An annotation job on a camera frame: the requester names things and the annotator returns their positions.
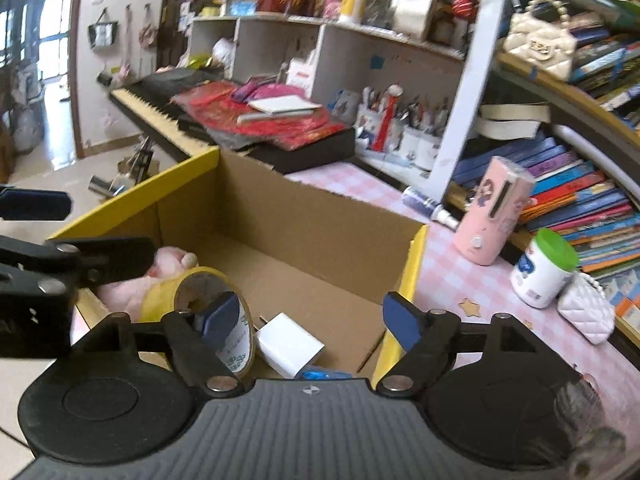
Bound black keyboard piano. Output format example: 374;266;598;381
109;67;221;161

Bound white paper bag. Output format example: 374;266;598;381
286;57;316;96

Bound flat black box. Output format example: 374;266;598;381
207;125;357;175

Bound yellow tape roll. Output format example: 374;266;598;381
140;266;258;380

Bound yellow cardboard box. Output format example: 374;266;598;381
47;146;431;391

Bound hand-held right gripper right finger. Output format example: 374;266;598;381
375;291;576;396

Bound red tassel ornament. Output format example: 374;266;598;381
375;85;403;153

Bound white quilted pouch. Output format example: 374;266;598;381
557;272;617;346

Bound white cubby shelf unit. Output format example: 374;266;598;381
190;0;511;201

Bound red patterned cloth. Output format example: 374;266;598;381
170;82;351;151

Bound pink checked tablecloth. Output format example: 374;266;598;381
285;160;640;480

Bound cream quilted handbag pearl handle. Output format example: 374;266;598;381
502;0;577;81

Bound magenta cloth pouch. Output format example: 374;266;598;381
232;80;306;103

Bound row of colourful books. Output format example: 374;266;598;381
570;15;640;111
452;135;640;281

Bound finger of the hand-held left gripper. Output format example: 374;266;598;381
0;187;73;222
0;235;158;292

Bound white ribbon holder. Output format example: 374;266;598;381
390;0;446;41

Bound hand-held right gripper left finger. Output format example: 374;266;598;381
75;291;246;396

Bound white charger adapter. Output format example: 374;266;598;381
255;312;326;378

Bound lying white books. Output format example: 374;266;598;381
475;102;551;141

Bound white jar green lid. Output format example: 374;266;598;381
510;228;580;309

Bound white notebook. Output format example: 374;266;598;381
247;95;323;115

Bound small blue plastic item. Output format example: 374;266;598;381
301;369;353;382

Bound hanging small bag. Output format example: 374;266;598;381
139;5;158;50

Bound pink plush toy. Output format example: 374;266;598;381
97;246;201;323

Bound wooden bookshelf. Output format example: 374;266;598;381
445;0;640;351

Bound pink cylindrical humidifier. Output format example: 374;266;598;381
453;156;536;266

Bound black keyboard stand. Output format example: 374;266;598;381
117;135;161;186

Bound white pen holder cup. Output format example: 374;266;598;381
397;125;443;171
357;105;386;151

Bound crumpled plastic bag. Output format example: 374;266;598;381
212;37;236;66

